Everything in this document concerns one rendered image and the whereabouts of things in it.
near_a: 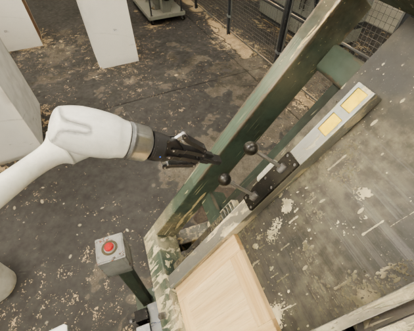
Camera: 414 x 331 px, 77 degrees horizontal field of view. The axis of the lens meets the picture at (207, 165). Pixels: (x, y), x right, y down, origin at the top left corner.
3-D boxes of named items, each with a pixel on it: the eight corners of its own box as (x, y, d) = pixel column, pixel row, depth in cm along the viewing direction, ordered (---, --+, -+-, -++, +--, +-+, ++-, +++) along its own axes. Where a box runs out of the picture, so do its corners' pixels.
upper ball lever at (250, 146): (280, 170, 71) (240, 146, 68) (289, 161, 69) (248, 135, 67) (281, 178, 68) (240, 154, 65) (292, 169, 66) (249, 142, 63)
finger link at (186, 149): (166, 142, 69) (169, 138, 69) (200, 150, 76) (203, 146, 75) (170, 153, 67) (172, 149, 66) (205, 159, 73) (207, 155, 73)
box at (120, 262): (106, 255, 128) (94, 240, 114) (131, 247, 130) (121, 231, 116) (108, 279, 120) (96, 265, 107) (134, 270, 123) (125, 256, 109)
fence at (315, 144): (175, 275, 109) (167, 276, 107) (366, 87, 60) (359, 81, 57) (179, 287, 106) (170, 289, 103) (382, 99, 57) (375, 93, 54)
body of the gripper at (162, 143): (151, 122, 65) (182, 131, 70) (138, 146, 69) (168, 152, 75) (158, 142, 60) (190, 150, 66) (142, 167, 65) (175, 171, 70)
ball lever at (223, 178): (253, 197, 78) (215, 176, 74) (261, 189, 76) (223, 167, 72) (253, 205, 75) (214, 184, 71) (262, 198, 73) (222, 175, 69)
